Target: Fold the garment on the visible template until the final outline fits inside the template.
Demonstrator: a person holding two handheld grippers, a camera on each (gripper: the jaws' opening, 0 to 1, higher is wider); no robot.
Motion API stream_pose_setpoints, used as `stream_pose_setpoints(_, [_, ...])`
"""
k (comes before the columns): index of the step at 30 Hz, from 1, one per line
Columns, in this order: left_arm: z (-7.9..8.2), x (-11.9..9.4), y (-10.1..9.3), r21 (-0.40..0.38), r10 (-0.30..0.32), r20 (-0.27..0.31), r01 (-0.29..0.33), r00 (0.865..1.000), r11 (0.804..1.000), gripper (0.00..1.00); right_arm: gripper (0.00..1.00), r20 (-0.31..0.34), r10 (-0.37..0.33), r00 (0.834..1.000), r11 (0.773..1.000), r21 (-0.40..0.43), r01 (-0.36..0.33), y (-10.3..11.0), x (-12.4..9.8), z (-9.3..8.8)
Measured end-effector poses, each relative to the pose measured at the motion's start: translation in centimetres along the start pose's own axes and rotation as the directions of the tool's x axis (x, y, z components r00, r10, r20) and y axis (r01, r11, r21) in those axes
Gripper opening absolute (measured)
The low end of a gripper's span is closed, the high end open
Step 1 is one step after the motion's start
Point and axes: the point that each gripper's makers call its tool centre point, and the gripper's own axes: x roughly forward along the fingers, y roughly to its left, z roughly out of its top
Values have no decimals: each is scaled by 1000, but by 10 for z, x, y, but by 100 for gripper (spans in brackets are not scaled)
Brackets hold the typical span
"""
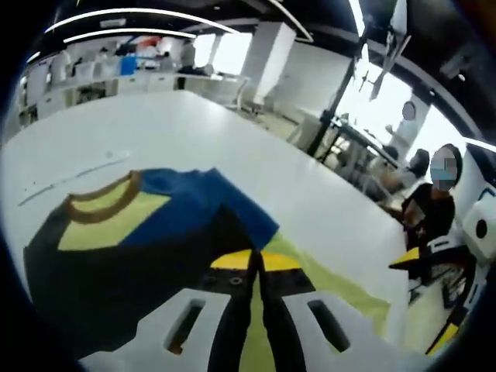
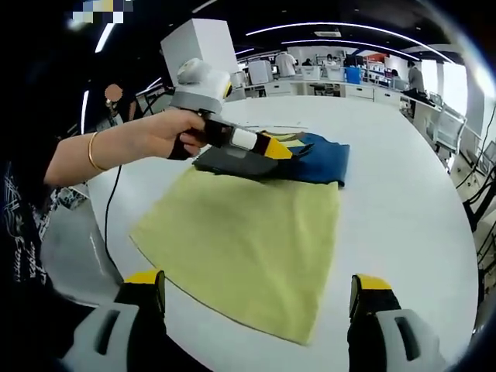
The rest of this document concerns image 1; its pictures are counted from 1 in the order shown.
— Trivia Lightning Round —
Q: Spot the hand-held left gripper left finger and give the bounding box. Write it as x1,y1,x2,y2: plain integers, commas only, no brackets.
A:
77,249,260,372

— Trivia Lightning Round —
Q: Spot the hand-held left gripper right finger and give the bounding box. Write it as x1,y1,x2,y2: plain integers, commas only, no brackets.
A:
257,250,433,372

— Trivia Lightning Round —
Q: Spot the yellow garment with blue sleeve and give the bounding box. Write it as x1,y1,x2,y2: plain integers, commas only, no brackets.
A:
22,167,391,360

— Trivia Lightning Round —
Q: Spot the black tripod stand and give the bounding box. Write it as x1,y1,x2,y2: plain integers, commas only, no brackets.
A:
309,33,373,160

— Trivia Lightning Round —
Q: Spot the white counter cabinet row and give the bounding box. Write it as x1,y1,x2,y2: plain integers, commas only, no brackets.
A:
22,71,249,117

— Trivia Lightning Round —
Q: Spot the white mesh office chair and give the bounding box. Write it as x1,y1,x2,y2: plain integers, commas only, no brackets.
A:
228,75,253,112

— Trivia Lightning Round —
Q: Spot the white square column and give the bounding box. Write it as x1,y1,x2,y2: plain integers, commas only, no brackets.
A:
239,21,295,105

